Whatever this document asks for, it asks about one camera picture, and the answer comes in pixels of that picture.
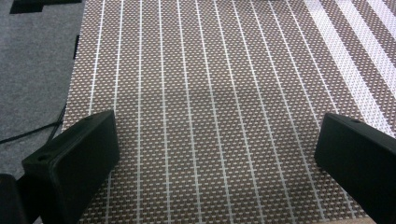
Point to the grey felt cloth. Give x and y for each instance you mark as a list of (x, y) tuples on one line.
[(34, 68)]

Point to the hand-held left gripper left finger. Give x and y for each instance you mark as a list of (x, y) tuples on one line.
[(74, 161)]

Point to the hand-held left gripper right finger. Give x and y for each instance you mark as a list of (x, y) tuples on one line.
[(361, 155)]

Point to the black flat object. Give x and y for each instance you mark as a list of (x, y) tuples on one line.
[(31, 4)]

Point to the brown woven striped placemat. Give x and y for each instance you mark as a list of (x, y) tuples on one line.
[(218, 93)]

